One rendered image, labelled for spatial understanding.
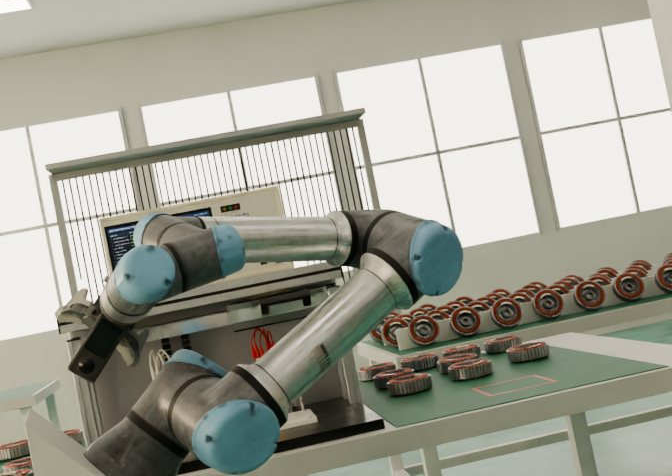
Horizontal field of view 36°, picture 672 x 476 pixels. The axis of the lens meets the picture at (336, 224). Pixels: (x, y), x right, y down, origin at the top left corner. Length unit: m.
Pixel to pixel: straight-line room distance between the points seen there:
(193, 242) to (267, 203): 1.05
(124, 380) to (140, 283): 1.24
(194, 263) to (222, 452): 0.28
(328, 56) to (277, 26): 0.51
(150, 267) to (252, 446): 0.32
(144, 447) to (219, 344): 1.00
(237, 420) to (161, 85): 7.51
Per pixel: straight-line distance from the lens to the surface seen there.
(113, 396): 2.62
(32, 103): 8.99
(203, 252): 1.45
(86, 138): 8.89
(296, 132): 6.02
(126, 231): 2.49
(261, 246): 1.64
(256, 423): 1.52
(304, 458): 2.13
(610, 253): 9.48
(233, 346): 2.61
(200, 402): 1.55
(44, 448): 1.54
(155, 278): 1.40
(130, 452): 1.64
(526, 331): 3.63
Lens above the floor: 1.12
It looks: 2 degrees up
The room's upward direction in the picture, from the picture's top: 11 degrees counter-clockwise
